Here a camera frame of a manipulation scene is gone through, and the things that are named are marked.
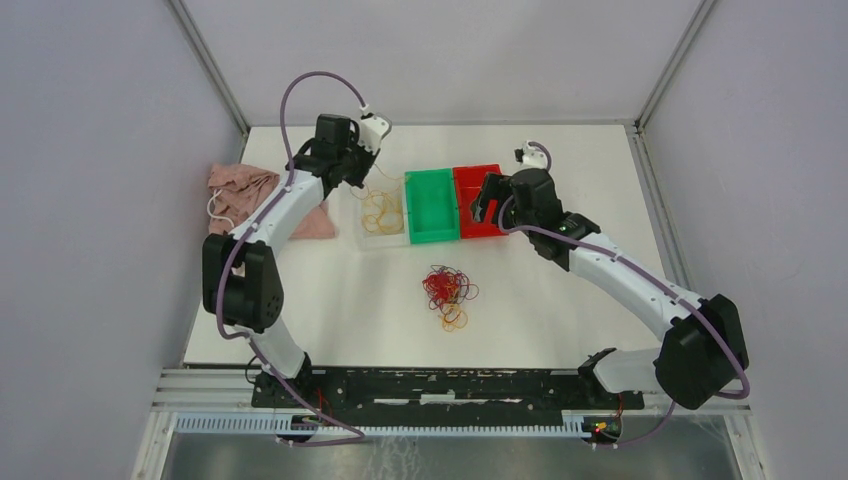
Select yellow cables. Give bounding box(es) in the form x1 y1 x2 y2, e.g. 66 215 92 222
349 165 473 334

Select purple cables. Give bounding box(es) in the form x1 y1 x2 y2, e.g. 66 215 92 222
427 264 481 314

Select red cables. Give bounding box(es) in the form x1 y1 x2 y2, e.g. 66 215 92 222
421 266 480 313

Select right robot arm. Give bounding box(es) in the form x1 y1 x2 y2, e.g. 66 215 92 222
470 168 751 410

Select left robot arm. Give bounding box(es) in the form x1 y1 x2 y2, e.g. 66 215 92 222
202 113 392 407

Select red plastic bin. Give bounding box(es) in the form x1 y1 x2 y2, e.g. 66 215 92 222
452 163 511 240

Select clear plastic bin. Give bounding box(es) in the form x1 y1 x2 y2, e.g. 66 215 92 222
350 174 410 250

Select green plastic bin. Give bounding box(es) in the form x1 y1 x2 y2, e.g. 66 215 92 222
405 168 460 244

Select pink cloth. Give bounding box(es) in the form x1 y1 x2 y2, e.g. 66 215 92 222
206 164 337 240

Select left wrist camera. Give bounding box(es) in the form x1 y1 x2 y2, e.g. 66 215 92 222
357 113 393 153

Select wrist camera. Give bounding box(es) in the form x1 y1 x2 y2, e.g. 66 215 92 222
514 141 552 170
357 113 393 153

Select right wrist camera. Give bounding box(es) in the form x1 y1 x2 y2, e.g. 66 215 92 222
514 141 552 170

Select white cord on cloth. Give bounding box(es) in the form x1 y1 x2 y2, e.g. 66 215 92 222
207 188 237 227

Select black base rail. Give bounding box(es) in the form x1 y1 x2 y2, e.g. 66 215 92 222
251 365 645 427

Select white comb cable duct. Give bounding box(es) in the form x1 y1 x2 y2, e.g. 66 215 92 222
174 413 590 439

